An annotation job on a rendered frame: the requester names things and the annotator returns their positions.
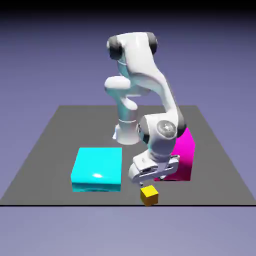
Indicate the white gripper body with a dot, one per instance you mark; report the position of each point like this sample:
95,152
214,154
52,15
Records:
152,173

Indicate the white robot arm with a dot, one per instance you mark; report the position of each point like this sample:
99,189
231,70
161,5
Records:
140,60

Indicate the small yellow cube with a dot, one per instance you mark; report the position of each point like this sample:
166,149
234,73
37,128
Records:
149,195

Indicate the large magenta box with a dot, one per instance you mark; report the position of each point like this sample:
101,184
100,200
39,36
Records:
184,156

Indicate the large cyan box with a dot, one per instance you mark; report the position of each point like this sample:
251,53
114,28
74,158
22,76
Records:
98,166

